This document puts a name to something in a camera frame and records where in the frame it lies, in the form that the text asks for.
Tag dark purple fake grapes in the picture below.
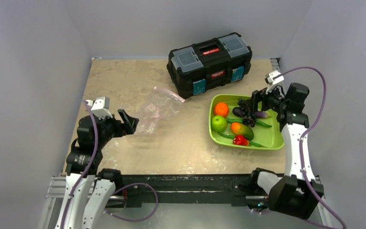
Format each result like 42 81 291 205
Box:
237 98 256 119

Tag green orange fake mango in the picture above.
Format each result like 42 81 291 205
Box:
230 122 254 140

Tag dark purple fake eggplant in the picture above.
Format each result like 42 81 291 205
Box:
232 107 273 119

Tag green plastic tray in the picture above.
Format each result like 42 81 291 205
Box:
209 94 284 150

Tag green fake apple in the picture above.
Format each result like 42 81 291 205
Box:
211 115 228 132

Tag orange fake fruit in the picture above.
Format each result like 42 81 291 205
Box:
213 102 230 118

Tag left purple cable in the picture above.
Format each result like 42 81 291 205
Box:
59 100 159 229

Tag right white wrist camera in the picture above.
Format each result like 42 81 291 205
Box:
265 70 284 94

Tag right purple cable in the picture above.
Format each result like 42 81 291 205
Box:
277 66 348 229

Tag black plastic toolbox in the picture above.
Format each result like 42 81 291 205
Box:
166 32 253 99

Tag clear zip top bag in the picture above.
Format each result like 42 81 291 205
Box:
135 87 185 135

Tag black metal base frame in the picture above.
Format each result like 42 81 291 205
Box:
45 173 324 209

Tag purple cable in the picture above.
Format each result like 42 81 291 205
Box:
59 100 159 229
277 66 348 229

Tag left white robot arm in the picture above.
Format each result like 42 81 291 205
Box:
55 109 139 229

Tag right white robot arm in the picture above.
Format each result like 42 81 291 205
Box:
248 83 324 219

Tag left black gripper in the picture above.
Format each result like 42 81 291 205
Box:
95 108 138 148

